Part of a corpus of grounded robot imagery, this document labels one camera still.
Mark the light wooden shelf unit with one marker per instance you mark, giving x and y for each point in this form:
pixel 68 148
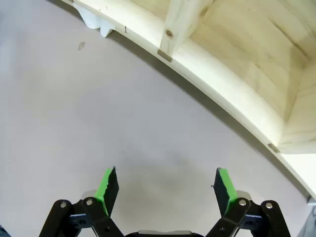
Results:
pixel 222 61

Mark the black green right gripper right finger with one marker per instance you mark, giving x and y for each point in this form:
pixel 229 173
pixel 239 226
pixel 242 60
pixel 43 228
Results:
pixel 234 217

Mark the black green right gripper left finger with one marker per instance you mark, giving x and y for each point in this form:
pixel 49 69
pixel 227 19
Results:
pixel 98 217

